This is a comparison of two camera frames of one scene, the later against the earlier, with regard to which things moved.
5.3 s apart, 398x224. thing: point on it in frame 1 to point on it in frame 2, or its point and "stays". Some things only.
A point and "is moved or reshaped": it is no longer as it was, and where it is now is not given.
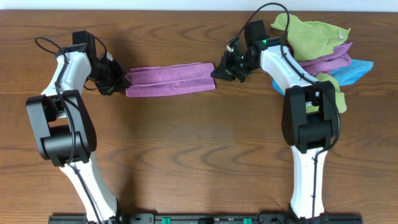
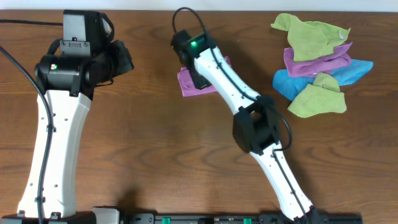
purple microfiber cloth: x=155 y=79 is moved or reshaped
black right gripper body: x=239 y=65 to x=199 y=82
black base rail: x=211 y=218 stays
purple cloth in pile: x=336 y=60 stays
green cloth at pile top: x=308 y=39 stays
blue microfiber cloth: x=343 y=75 stays
